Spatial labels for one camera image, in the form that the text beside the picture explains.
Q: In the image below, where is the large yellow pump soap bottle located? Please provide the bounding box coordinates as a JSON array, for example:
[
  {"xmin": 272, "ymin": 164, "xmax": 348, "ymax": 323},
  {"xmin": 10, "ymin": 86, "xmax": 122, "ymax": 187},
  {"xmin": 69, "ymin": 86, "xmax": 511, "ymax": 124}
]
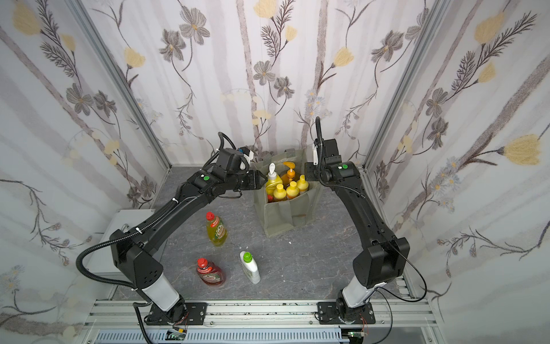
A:
[{"xmin": 266, "ymin": 163, "xmax": 282, "ymax": 196}]

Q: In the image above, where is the green fabric shopping bag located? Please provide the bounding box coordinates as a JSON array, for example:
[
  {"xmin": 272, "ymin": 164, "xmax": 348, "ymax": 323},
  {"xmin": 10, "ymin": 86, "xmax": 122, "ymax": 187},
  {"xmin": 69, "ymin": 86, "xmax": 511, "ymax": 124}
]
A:
[{"xmin": 252, "ymin": 149, "xmax": 322, "ymax": 237}]

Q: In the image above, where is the large orange pump soap bottle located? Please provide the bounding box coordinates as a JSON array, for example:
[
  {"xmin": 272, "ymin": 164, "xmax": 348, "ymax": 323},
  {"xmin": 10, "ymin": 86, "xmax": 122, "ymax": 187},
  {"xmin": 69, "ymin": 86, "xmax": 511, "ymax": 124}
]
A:
[{"xmin": 281, "ymin": 161, "xmax": 296, "ymax": 187}]

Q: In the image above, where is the red soap bottle red cap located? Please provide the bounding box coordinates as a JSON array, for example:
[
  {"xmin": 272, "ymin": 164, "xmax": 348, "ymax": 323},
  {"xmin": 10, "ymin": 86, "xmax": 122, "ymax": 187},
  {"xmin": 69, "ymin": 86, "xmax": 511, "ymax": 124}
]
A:
[{"xmin": 196, "ymin": 258, "xmax": 226, "ymax": 286}]

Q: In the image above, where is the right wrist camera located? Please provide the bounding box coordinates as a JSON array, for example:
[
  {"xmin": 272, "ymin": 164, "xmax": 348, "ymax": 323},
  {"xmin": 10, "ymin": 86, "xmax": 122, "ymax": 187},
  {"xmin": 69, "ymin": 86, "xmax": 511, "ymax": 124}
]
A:
[{"xmin": 312, "ymin": 144, "xmax": 319, "ymax": 166}]

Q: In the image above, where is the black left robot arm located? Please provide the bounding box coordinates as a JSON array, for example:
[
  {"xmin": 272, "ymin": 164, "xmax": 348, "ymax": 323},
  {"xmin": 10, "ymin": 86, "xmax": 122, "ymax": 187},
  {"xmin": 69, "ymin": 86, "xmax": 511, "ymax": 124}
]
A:
[{"xmin": 75, "ymin": 132, "xmax": 266, "ymax": 343}]

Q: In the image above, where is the orange bottle yellow cap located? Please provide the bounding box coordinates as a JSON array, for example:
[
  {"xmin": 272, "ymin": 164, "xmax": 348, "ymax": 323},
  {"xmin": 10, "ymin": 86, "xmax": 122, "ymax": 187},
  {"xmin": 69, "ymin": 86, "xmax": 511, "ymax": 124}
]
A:
[
  {"xmin": 286, "ymin": 181, "xmax": 300, "ymax": 199},
  {"xmin": 273, "ymin": 183, "xmax": 287, "ymax": 202},
  {"xmin": 296, "ymin": 175, "xmax": 309, "ymax": 194}
]

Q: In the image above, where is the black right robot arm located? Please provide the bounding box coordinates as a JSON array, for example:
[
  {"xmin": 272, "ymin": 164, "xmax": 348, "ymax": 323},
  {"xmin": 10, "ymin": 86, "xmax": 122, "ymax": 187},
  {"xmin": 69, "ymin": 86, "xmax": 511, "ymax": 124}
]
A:
[{"xmin": 305, "ymin": 117, "xmax": 412, "ymax": 325}]

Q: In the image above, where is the white bottle green cap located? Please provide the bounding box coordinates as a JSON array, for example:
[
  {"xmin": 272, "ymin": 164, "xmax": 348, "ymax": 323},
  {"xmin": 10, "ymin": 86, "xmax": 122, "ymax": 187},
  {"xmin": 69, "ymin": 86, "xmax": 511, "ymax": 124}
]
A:
[{"xmin": 240, "ymin": 251, "xmax": 261, "ymax": 285}]

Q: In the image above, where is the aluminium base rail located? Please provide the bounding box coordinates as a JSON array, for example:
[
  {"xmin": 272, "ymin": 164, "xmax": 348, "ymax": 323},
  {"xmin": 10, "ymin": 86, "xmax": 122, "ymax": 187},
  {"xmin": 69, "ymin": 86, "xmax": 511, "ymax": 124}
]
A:
[{"xmin": 81, "ymin": 298, "xmax": 439, "ymax": 344}]

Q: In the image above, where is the green bottle red cap rear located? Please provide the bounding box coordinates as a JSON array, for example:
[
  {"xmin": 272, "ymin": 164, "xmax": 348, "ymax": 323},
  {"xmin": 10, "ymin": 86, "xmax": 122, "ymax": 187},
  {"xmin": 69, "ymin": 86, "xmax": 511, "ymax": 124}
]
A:
[{"xmin": 206, "ymin": 212, "xmax": 228, "ymax": 247}]

